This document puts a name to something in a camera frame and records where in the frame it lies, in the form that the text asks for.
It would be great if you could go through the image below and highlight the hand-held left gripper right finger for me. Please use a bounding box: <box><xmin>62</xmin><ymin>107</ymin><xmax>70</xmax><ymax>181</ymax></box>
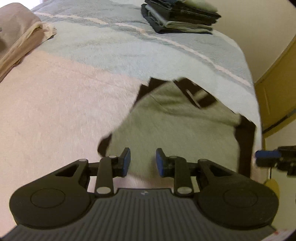
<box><xmin>156</xmin><ymin>148</ymin><xmax>238</xmax><ymax>197</ymax></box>

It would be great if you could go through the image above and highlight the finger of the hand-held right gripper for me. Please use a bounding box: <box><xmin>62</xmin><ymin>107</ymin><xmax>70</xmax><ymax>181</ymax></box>
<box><xmin>255</xmin><ymin>150</ymin><xmax>282</xmax><ymax>168</ymax></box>

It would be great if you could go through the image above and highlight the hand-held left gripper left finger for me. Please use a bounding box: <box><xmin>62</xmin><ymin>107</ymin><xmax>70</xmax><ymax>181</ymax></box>
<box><xmin>55</xmin><ymin>147</ymin><xmax>131</xmax><ymax>197</ymax></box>

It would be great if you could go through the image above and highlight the dark brown and grey garment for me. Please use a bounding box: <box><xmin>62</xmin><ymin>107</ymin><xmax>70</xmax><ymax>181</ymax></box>
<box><xmin>97</xmin><ymin>77</ymin><xmax>257</xmax><ymax>189</ymax></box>

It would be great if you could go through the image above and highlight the stack of folded dark clothes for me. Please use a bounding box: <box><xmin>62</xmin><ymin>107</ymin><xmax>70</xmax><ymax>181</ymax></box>
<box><xmin>141</xmin><ymin>0</ymin><xmax>222</xmax><ymax>36</ymax></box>

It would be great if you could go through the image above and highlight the yellow object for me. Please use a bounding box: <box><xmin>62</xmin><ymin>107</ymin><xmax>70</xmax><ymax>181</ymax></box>
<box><xmin>264</xmin><ymin>178</ymin><xmax>280</xmax><ymax>200</ymax></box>

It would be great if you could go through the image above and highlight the wooden door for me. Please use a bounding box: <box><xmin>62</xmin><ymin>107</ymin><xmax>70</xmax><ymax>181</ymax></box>
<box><xmin>254</xmin><ymin>37</ymin><xmax>296</xmax><ymax>138</ymax></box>

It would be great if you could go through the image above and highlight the beige folded blanket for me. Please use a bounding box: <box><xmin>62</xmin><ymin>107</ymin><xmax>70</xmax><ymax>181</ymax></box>
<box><xmin>0</xmin><ymin>2</ymin><xmax>57</xmax><ymax>82</ymax></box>

